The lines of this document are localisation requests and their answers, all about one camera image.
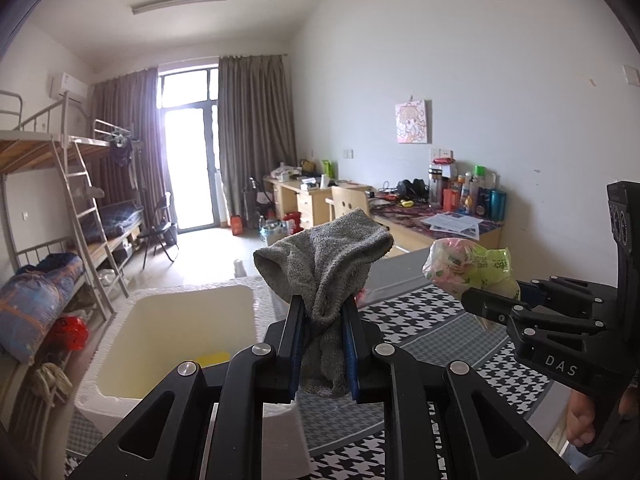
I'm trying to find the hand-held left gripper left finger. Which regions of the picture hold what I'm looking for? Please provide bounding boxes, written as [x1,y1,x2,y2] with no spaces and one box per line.
[67,295,306,480]

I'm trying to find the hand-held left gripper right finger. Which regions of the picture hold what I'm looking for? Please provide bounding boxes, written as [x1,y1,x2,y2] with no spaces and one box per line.
[342,302,576,480]

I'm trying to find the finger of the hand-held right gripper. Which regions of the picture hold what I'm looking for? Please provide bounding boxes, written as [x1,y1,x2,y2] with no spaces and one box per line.
[517,276,620,317]
[461,287,532,331]

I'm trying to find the clear bag of green packets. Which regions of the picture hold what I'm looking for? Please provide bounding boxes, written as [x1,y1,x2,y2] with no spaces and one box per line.
[422,237,522,332]

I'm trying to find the grey sock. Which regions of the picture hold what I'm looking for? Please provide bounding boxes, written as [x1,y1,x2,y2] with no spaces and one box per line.
[253,208,395,399]

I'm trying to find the white foam box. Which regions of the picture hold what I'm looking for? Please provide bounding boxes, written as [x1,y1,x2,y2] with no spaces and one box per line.
[74,276,312,480]

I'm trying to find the person's right hand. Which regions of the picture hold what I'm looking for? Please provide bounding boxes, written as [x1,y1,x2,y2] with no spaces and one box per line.
[566,389,599,449]

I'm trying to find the houndstooth tablecloth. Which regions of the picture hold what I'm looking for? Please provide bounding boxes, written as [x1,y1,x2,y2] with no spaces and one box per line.
[64,249,592,480]

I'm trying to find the printed paper sheets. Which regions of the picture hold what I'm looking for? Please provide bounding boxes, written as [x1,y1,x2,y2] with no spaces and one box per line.
[421,211,481,240]

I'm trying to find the wooden desk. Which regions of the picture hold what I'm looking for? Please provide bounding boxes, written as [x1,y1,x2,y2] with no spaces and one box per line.
[263,174,504,257]

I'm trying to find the group of toiletry bottles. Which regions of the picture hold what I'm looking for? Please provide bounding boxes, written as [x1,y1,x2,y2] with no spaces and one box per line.
[442,163,507,221]

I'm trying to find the person's grey clothing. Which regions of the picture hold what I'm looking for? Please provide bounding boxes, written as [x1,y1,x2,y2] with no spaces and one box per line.
[570,439,640,477]

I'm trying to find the steel thermos flask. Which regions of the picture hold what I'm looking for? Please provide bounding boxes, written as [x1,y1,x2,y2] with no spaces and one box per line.
[428,163,448,207]

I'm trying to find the black headphones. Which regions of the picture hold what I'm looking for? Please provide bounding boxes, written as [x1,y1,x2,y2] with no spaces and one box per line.
[397,179,429,201]

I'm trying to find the wooden chair with smiley face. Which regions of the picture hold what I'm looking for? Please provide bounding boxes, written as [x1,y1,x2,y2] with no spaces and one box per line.
[324,185,372,224]

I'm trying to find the black folding chair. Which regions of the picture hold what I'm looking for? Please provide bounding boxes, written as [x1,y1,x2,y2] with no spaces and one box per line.
[137,194,180,269]

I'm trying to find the blue folded bedding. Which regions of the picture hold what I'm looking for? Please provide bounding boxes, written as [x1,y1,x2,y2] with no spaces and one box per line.
[97,199,146,241]

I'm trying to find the glass balcony door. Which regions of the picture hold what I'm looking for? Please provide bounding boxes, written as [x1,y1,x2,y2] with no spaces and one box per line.
[157,64,221,234]

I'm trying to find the brown curtain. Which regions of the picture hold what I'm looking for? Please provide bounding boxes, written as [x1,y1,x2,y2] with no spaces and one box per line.
[218,53,297,222]
[92,65,166,232]

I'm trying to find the red plastic bag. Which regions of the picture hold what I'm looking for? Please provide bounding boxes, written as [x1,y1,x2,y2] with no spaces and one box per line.
[49,314,90,351]

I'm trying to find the metal bunk ladder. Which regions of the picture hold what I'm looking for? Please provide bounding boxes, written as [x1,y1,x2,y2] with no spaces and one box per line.
[52,137,129,321]

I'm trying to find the dark hanging clothes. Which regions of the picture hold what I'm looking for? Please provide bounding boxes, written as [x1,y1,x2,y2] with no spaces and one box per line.
[109,134,136,167]

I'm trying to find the blue bundled quilt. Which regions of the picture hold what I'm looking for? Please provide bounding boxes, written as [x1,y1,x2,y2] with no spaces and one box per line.
[0,252,84,364]

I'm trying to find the metal bunk bed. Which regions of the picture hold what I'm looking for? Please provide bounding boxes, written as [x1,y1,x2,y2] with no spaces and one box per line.
[0,89,177,376]

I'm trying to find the white air conditioner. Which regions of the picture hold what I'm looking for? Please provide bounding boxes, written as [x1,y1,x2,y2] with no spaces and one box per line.
[48,73,89,104]

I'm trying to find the ceiling tube lamp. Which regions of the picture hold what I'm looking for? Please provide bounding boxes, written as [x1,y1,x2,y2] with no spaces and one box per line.
[130,0,230,15]

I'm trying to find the pink cartoon wall picture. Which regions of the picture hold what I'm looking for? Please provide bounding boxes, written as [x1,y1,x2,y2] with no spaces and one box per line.
[394,98,430,145]

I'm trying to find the coiled beige rope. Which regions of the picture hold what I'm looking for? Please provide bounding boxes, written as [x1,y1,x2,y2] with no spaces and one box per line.
[32,362,74,401]

